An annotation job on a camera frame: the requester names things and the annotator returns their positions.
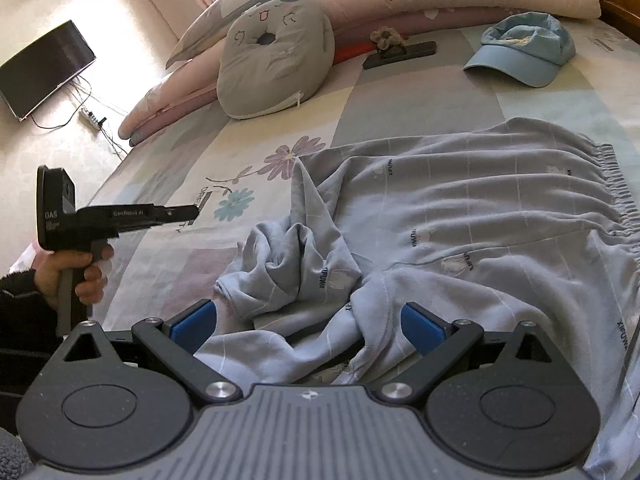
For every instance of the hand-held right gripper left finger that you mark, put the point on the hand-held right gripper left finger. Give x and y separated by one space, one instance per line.
192 324

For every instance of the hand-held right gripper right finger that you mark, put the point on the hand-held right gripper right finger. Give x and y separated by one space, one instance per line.
422 329

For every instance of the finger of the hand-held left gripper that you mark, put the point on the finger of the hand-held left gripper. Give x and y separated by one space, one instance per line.
182 212

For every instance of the grey printed pants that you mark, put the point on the grey printed pants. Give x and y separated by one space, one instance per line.
475 220

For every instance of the person's left forearm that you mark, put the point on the person's left forearm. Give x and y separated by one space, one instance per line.
22 340

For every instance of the person's left hand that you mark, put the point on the person's left hand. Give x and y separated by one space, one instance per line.
47 275

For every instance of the white power strip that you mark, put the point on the white power strip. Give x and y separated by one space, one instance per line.
90 119

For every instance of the black television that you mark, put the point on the black television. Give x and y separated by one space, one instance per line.
45 75

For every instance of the grey cat face cushion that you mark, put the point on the grey cat face cushion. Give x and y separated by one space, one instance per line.
275 60

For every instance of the grey patterned pillow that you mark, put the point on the grey patterned pillow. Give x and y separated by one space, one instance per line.
220 20

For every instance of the red cloth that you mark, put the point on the red cloth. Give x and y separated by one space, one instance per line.
352 54

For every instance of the black phone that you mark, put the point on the black phone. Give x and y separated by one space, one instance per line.
415 50

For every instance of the blue cap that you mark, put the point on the blue cap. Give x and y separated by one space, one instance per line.
520 60

